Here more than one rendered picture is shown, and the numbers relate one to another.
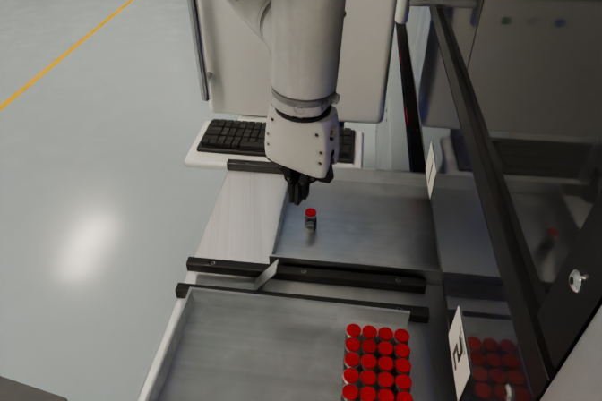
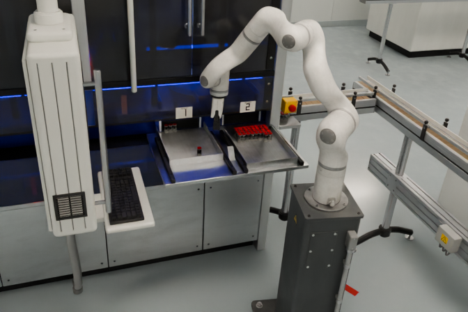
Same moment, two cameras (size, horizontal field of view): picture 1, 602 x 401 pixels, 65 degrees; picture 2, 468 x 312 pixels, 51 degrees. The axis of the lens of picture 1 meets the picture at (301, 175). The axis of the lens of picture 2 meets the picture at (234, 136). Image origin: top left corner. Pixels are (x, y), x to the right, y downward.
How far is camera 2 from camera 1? 2.39 m
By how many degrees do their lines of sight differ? 91
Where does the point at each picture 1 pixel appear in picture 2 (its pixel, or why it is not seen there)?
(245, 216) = (201, 170)
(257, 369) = (257, 153)
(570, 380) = (278, 65)
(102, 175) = not seen: outside the picture
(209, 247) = (223, 173)
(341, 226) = (193, 150)
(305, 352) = (246, 147)
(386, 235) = (191, 141)
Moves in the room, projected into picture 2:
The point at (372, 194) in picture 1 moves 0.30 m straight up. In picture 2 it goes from (170, 146) to (170, 90)
